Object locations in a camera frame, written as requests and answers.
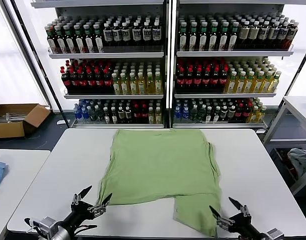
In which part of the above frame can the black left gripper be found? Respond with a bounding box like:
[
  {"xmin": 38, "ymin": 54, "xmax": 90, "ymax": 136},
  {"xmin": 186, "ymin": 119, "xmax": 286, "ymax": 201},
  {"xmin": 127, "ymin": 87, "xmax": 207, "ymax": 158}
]
[{"xmin": 60, "ymin": 185, "xmax": 113, "ymax": 233}]

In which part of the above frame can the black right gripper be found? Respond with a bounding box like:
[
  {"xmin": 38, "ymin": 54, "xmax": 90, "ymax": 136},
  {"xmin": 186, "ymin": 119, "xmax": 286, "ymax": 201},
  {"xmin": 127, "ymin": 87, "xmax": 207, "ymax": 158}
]
[{"xmin": 209, "ymin": 196, "xmax": 265, "ymax": 240}]

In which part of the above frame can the green polo shirt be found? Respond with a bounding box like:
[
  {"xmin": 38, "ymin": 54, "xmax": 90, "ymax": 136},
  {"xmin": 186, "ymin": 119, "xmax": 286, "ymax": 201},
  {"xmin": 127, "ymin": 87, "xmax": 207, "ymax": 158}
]
[{"xmin": 96, "ymin": 128, "xmax": 222, "ymax": 238}]

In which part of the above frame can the red fabric item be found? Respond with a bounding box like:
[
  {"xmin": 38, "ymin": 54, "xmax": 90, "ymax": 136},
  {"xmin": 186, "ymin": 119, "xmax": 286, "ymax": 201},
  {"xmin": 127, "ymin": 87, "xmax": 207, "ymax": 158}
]
[{"xmin": 280, "ymin": 149, "xmax": 297, "ymax": 176}]

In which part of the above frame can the grey crumpled cloth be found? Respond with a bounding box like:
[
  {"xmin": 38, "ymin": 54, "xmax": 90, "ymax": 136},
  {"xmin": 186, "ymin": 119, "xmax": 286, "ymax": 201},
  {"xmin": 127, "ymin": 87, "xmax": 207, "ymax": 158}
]
[{"xmin": 287, "ymin": 147, "xmax": 306, "ymax": 181}]

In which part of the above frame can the cola bottle red cap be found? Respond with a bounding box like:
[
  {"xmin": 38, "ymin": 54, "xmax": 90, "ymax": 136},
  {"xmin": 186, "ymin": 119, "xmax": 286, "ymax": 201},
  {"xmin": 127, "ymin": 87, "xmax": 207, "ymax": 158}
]
[
  {"xmin": 235, "ymin": 102, "xmax": 244, "ymax": 120},
  {"xmin": 60, "ymin": 69, "xmax": 71, "ymax": 94},
  {"xmin": 140, "ymin": 103, "xmax": 148, "ymax": 123},
  {"xmin": 185, "ymin": 67, "xmax": 194, "ymax": 92},
  {"xmin": 210, "ymin": 67, "xmax": 220, "ymax": 92},
  {"xmin": 85, "ymin": 68, "xmax": 96, "ymax": 94},
  {"xmin": 202, "ymin": 67, "xmax": 212, "ymax": 92},
  {"xmin": 132, "ymin": 103, "xmax": 141, "ymax": 123},
  {"xmin": 193, "ymin": 67, "xmax": 203, "ymax": 92},
  {"xmin": 68, "ymin": 68, "xmax": 80, "ymax": 94},
  {"xmin": 77, "ymin": 68, "xmax": 88, "ymax": 94},
  {"xmin": 242, "ymin": 102, "xmax": 252, "ymax": 120},
  {"xmin": 94, "ymin": 68, "xmax": 104, "ymax": 94},
  {"xmin": 103, "ymin": 68, "xmax": 113, "ymax": 94},
  {"xmin": 176, "ymin": 67, "xmax": 186, "ymax": 92},
  {"xmin": 219, "ymin": 67, "xmax": 229, "ymax": 92}
]

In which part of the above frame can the open cardboard box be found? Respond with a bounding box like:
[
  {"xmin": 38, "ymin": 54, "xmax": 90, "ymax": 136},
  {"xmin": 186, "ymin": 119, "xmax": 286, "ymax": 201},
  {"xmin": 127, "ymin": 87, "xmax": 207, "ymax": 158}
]
[{"xmin": 0, "ymin": 103, "xmax": 51, "ymax": 139}]

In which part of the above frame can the clear plastic packaging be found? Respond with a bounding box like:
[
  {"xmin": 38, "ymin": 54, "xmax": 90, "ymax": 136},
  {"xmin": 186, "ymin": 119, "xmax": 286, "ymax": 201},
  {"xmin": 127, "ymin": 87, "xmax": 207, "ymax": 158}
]
[{"xmin": 0, "ymin": 112, "xmax": 27, "ymax": 124}]

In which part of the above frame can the black slanted pole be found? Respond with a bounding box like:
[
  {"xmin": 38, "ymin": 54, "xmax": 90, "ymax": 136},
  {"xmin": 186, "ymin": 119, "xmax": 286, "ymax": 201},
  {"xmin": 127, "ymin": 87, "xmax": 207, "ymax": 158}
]
[
  {"xmin": 287, "ymin": 44, "xmax": 306, "ymax": 98},
  {"xmin": 9, "ymin": 0, "xmax": 68, "ymax": 129}
]

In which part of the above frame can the dark bottle blue white label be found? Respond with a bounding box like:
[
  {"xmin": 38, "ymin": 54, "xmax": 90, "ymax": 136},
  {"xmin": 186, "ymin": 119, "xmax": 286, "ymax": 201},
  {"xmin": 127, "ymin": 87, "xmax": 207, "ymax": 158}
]
[
  {"xmin": 142, "ymin": 21, "xmax": 152, "ymax": 52},
  {"xmin": 258, "ymin": 21, "xmax": 271, "ymax": 50},
  {"xmin": 285, "ymin": 21, "xmax": 300, "ymax": 50},
  {"xmin": 103, "ymin": 22, "xmax": 114, "ymax": 52},
  {"xmin": 152, "ymin": 21, "xmax": 162, "ymax": 52},
  {"xmin": 121, "ymin": 21, "xmax": 132, "ymax": 52},
  {"xmin": 132, "ymin": 21, "xmax": 142, "ymax": 52},
  {"xmin": 277, "ymin": 22, "xmax": 290, "ymax": 50},
  {"xmin": 112, "ymin": 21, "xmax": 123, "ymax": 52},
  {"xmin": 267, "ymin": 21, "xmax": 281, "ymax": 50}
]

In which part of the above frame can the dark bottle beige label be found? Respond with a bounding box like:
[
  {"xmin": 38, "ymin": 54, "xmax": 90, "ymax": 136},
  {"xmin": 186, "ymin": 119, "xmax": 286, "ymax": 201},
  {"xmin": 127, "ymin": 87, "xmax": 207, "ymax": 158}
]
[
  {"xmin": 248, "ymin": 21, "xmax": 261, "ymax": 50},
  {"xmin": 238, "ymin": 21, "xmax": 251, "ymax": 50}
]

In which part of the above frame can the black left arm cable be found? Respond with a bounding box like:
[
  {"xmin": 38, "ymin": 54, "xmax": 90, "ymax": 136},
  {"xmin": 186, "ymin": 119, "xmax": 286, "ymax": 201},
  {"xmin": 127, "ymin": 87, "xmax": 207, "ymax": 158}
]
[{"xmin": 74, "ymin": 224, "xmax": 98, "ymax": 236}]

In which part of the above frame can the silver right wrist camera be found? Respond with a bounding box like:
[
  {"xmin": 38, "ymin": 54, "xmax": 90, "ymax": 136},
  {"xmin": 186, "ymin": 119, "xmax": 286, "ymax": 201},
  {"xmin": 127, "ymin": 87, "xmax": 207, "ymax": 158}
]
[{"xmin": 266, "ymin": 227, "xmax": 285, "ymax": 240}]

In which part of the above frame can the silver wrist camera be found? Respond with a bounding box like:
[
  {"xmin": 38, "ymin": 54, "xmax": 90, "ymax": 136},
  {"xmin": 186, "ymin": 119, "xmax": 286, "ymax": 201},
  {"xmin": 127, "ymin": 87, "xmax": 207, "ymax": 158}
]
[
  {"xmin": 36, "ymin": 216, "xmax": 57, "ymax": 236},
  {"xmin": 266, "ymin": 227, "xmax": 285, "ymax": 240}
]

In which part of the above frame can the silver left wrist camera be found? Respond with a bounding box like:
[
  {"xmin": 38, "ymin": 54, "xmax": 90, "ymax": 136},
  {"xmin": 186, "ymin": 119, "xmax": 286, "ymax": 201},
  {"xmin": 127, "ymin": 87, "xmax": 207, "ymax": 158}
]
[{"xmin": 36, "ymin": 216, "xmax": 57, "ymax": 236}]

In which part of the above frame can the black left camera cable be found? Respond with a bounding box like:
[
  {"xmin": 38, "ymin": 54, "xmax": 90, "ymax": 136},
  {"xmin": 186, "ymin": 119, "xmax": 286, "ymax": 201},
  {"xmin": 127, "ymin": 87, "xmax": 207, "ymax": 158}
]
[{"xmin": 24, "ymin": 217, "xmax": 42, "ymax": 234}]

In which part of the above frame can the white metal frame side table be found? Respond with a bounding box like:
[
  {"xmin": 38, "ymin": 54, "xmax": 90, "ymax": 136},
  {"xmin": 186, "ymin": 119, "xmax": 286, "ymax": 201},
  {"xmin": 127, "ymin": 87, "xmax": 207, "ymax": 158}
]
[{"xmin": 262, "ymin": 95, "xmax": 306, "ymax": 196}]

